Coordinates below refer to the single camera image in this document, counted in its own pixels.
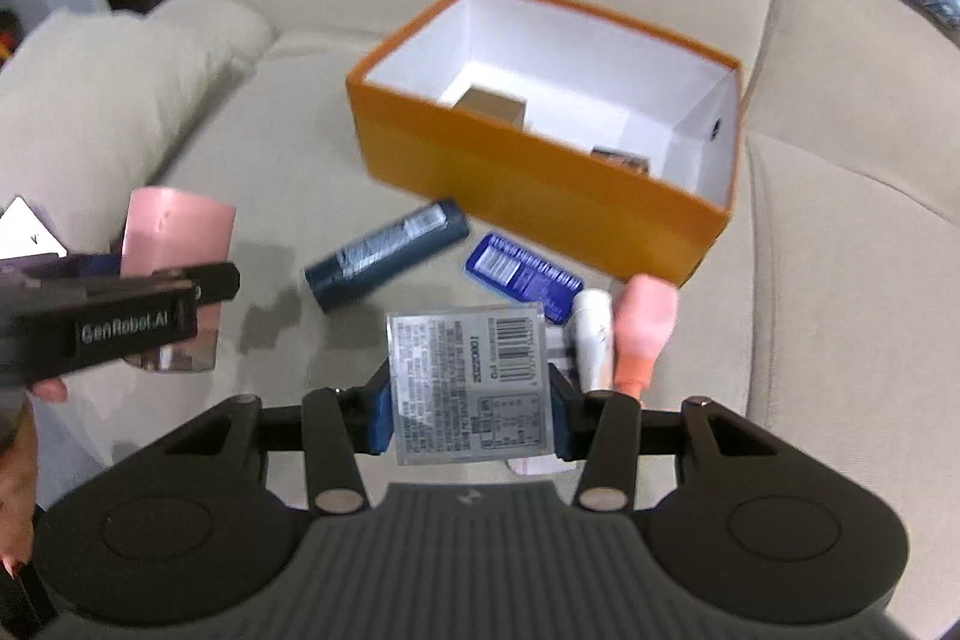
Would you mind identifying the person's left hand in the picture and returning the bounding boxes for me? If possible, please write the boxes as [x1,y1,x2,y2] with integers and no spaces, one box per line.
[0,377,70,577]

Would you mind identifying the white tube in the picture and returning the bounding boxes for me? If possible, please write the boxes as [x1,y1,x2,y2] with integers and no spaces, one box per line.
[564,287,617,395]

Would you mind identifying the white plastic wrapper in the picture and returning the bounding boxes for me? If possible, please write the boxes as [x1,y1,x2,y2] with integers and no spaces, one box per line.
[506,456,572,478]

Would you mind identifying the small dark item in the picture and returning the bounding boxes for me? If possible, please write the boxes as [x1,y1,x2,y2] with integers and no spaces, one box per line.
[590,145,650,171]

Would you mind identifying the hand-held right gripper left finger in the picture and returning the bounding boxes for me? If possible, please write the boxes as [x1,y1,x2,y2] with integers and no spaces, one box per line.
[161,361,395,515]

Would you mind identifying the blue tin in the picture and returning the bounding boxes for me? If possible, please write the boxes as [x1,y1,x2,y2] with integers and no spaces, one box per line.
[463,231,586,324]

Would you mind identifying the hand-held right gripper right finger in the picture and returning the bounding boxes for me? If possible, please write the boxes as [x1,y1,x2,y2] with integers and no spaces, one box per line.
[547,362,781,513]

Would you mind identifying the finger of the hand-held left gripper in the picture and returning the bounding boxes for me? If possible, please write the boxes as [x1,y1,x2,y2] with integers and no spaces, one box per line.
[75,261,242,307]

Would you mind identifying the beige sofa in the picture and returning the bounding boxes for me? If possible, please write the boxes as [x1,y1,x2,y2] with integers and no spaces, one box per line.
[0,0,960,618]

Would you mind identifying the small brown box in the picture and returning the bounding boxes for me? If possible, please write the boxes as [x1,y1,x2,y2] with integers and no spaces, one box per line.
[452,87,527,130]

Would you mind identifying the pink tape roll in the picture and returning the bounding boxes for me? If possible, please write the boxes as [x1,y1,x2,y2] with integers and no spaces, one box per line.
[118,186,238,375]

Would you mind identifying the dark blue tube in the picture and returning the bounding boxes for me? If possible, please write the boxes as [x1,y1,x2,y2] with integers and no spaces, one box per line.
[304,199,471,313]

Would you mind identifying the pink bottle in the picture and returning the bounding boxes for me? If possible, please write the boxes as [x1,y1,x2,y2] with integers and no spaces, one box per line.
[611,274,680,402]

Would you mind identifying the orange cardboard box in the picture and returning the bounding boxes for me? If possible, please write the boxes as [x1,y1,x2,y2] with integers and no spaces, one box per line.
[345,0,745,289]

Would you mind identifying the beige pillow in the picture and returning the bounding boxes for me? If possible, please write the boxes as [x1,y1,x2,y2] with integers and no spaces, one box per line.
[0,0,275,251]

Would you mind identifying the silver labelled packet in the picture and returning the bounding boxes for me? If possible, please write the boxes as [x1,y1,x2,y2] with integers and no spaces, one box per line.
[385,302,565,467]

